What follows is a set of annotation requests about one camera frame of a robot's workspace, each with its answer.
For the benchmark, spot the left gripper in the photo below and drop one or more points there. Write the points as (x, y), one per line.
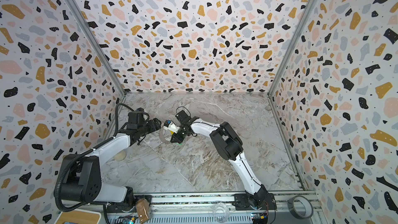
(153, 127)

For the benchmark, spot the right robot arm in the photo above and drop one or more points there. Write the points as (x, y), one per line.
(230, 147)

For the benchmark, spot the wooden board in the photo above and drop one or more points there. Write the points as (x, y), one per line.
(79, 217)

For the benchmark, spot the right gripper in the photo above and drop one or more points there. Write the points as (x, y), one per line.
(179, 129)

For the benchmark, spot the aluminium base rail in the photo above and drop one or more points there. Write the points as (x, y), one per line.
(197, 208)

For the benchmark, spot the grey tape roll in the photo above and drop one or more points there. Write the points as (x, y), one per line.
(300, 207)

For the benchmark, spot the metal key gauge with yellow handle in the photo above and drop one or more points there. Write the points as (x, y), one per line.
(165, 135)

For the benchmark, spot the clear glass jar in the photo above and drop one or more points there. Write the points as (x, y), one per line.
(221, 212)

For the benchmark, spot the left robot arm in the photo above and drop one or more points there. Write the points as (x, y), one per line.
(80, 182)

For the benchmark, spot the brown circuit box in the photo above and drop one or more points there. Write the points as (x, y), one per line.
(143, 210)

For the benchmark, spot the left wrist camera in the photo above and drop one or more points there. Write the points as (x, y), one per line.
(140, 111)

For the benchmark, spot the black round lens cap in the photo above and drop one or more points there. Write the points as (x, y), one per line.
(120, 156)

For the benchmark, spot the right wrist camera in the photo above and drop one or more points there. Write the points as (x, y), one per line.
(171, 126)

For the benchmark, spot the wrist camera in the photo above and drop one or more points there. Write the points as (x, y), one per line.
(171, 126)
(140, 111)

